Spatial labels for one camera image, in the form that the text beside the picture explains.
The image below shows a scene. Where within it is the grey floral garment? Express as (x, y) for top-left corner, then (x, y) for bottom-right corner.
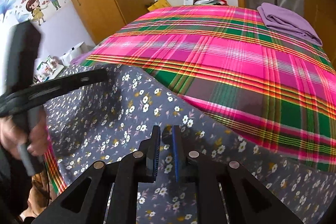
(43, 64), (336, 224)

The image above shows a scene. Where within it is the yellow paper bag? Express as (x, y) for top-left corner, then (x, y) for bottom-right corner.
(147, 0), (168, 12)

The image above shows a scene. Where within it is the pink green plaid blanket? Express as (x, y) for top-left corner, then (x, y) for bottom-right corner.
(43, 5), (336, 195)

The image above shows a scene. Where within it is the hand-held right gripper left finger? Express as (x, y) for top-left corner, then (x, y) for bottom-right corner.
(42, 125), (161, 224)

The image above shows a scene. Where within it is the brown fleece blanket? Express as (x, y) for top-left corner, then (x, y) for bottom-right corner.
(28, 172), (57, 219)

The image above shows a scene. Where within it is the person's left forearm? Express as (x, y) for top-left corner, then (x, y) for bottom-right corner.
(0, 145), (30, 216)

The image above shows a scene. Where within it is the person's left hand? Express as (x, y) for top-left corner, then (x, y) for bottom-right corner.
(0, 118), (49, 159)

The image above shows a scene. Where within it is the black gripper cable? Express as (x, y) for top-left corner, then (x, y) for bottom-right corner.
(39, 166), (53, 201)

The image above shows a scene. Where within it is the wooden door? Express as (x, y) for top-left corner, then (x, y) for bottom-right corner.
(299, 0), (336, 46)

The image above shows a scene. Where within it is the cluster of cosmetic bottles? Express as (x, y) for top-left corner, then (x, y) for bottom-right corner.
(35, 55), (65, 81)

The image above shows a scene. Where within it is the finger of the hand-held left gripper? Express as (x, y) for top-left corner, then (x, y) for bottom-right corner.
(28, 68), (109, 103)

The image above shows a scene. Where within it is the folded purple cloth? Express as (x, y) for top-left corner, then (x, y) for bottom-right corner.
(257, 2), (323, 46)

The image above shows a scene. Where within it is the crumpled purple cloth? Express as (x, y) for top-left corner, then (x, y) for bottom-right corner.
(69, 52), (91, 65)

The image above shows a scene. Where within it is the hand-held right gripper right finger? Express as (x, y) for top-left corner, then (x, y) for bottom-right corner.
(172, 126), (305, 224)

